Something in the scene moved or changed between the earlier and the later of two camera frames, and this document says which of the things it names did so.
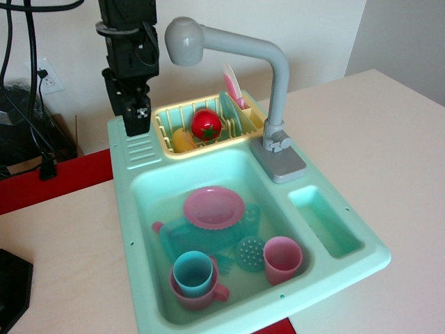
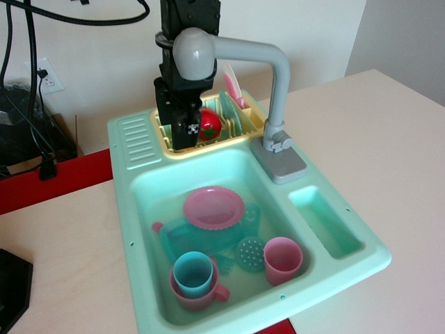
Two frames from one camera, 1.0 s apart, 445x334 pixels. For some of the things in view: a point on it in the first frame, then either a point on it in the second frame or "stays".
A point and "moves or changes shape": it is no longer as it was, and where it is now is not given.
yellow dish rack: x=207 y=122 stays
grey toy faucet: x=185 y=39 moves or changes shape
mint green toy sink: x=211 y=245 stays
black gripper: x=133 y=59 -> x=184 y=94
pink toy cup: x=283 y=256 stays
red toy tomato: x=206 y=124 stays
